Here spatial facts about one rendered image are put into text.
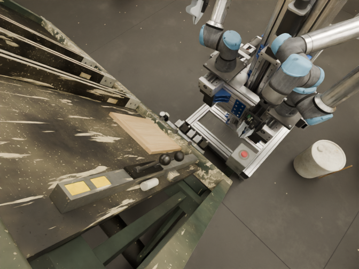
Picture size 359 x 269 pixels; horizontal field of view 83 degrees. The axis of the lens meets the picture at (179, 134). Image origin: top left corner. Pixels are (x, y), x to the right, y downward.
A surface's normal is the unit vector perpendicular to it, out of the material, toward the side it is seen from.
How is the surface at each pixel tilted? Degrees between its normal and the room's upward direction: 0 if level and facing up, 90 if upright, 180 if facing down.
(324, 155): 0
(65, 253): 59
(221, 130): 0
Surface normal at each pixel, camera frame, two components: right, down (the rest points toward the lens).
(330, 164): 0.00, -0.41
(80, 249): 0.59, -0.78
